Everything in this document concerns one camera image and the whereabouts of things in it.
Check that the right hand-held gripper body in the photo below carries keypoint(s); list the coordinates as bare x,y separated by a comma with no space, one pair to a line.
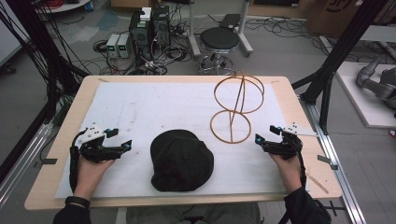
288,146

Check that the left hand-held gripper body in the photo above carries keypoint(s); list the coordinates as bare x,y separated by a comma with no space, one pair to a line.
93,146

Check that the black hat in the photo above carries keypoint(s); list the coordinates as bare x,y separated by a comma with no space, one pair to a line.
182,161

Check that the person's right hand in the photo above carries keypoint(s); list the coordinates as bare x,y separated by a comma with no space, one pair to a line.
289,174

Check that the person's left hand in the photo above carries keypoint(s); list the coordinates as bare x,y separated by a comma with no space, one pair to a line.
90,175

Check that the wooden table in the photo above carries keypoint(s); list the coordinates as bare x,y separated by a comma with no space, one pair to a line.
314,149

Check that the black table clip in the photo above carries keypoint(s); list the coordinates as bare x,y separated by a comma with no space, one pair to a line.
49,161
326,160

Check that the thin wooden stick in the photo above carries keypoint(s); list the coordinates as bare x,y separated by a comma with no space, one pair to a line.
317,183

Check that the white table mat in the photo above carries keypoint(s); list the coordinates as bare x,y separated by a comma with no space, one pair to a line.
155,105

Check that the black wristband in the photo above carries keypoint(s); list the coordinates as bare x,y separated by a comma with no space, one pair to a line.
77,201

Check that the white board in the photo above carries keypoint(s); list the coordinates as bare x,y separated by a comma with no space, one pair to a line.
358,99

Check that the grey power supply unit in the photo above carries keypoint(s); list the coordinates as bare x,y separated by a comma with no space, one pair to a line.
112,46
124,46

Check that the person's legs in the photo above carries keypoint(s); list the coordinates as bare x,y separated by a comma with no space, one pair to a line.
193,215

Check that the black computer tower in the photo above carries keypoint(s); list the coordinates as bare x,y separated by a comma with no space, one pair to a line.
140,39
162,28

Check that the white stand leg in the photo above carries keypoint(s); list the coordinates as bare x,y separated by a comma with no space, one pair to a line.
245,34
193,34

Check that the black round stool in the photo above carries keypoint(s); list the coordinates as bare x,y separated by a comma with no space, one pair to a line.
219,39

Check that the black laptop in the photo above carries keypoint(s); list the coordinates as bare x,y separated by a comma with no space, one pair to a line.
230,21

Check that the white box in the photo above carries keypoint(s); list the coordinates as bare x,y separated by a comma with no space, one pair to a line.
145,14

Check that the blue tape roll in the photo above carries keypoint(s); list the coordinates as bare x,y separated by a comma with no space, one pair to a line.
89,6

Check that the cardboard box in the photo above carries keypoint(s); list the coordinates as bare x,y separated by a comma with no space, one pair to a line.
339,15

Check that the aluminium rail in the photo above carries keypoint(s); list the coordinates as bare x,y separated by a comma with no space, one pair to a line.
21,165
336,161

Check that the black frame post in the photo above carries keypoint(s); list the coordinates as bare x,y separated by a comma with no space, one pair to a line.
339,49

